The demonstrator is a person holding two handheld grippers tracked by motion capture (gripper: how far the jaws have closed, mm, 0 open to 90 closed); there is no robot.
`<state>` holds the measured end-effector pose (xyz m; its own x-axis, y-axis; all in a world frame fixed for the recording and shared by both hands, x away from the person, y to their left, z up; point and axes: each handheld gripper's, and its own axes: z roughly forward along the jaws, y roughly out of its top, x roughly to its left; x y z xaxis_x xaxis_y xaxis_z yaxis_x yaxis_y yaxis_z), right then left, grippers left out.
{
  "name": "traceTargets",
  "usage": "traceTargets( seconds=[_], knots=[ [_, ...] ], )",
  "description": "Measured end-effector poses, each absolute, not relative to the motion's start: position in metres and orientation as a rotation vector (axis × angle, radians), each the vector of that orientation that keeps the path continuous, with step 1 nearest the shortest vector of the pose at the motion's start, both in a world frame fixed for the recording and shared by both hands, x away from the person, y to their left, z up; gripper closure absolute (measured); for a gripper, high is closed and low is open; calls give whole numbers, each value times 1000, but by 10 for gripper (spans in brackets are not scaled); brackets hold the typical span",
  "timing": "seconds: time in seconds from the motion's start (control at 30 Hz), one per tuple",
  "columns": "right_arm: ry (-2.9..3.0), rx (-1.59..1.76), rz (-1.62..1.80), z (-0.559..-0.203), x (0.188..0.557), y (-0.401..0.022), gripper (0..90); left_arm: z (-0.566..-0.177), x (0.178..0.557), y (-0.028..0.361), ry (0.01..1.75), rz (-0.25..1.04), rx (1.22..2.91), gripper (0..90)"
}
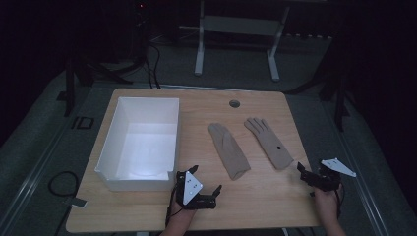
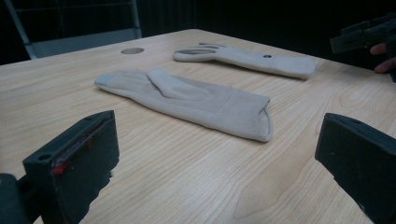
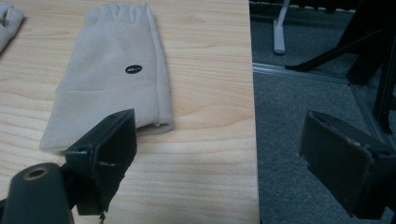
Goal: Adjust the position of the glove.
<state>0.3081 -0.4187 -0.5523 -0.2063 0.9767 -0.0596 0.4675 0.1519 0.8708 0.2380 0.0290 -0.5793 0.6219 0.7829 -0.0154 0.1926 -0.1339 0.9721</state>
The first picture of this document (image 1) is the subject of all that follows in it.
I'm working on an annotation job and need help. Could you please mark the plain beige glove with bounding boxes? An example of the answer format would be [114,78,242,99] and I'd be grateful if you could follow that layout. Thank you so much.
[207,122,252,181]

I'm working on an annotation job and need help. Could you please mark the beige glove with dark button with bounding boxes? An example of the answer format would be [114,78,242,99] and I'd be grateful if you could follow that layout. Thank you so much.
[243,117,295,171]

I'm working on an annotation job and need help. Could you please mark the black metal stand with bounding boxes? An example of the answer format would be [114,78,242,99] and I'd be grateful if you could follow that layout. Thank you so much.
[57,48,134,118]
[284,38,353,133]

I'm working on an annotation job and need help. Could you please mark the black hanging cables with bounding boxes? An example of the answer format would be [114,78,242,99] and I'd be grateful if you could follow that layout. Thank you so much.
[136,9,162,90]

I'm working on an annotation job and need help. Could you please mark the black looped floor cable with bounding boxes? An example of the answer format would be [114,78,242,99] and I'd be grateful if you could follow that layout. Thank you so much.
[47,170,81,199]

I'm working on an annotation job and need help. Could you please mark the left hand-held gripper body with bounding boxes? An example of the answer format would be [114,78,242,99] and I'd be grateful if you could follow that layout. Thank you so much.
[175,169,217,210]

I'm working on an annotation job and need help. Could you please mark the person's right hand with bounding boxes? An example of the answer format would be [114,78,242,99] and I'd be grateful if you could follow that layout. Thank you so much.
[312,185,344,221]

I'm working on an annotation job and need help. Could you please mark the left hand-held gripper cable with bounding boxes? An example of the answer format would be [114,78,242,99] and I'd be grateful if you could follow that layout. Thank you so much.
[164,183,185,228]

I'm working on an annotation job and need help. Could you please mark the black floor bracket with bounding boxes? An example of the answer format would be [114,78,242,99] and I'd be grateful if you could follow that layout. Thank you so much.
[71,115,95,131]

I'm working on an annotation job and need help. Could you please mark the person's left hand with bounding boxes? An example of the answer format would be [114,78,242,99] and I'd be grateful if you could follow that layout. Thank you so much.
[168,196,198,224]

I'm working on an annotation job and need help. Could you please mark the hand-held gripper cable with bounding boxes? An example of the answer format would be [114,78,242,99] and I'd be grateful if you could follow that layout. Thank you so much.
[333,183,346,219]
[164,183,185,228]

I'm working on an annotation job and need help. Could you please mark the white plastic box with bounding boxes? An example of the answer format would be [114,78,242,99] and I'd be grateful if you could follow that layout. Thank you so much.
[94,96,181,193]

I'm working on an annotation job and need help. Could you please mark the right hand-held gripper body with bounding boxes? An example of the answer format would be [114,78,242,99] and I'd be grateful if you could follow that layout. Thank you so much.
[303,157,357,193]

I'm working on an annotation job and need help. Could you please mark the white metal desk frame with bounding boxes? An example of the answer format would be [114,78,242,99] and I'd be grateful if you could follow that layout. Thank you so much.
[194,0,292,83]

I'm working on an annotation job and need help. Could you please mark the right hand-held gripper cable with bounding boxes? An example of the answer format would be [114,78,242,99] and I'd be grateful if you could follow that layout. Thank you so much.
[333,183,346,219]

